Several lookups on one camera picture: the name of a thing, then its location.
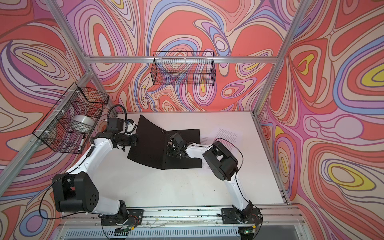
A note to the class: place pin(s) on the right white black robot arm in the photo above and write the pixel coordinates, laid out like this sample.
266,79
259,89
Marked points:
224,166

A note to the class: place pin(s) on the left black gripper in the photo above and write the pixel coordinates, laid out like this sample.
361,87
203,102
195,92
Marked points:
133,140

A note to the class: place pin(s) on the back black wire basket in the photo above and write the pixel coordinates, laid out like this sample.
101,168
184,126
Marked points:
183,68

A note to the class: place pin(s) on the teal file folder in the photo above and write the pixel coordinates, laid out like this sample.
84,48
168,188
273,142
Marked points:
160,149

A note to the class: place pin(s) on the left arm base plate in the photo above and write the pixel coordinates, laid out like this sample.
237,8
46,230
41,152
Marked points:
132,218

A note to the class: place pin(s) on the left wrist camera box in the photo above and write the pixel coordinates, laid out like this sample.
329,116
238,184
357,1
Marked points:
120,125

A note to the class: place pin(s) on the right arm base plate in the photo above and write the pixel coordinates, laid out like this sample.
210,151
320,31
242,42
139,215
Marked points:
234,216

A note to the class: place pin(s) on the silver tape roll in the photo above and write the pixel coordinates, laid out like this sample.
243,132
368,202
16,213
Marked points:
81,124

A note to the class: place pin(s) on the aluminium front rail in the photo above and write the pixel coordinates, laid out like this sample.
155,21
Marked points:
206,216

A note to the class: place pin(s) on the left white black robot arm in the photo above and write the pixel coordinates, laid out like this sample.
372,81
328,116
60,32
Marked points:
75,191

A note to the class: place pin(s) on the white ventilation grille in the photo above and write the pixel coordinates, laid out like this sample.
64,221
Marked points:
141,233

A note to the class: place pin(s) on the black white marker pen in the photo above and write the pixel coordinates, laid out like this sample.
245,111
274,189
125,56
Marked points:
81,146

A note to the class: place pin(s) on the black wire basket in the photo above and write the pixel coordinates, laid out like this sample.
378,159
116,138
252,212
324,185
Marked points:
183,68
69,124

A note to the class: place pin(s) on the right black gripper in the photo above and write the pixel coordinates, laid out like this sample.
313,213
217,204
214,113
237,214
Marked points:
169,151

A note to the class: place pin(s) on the left black wire basket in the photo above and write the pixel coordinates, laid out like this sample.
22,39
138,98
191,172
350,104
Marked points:
69,124

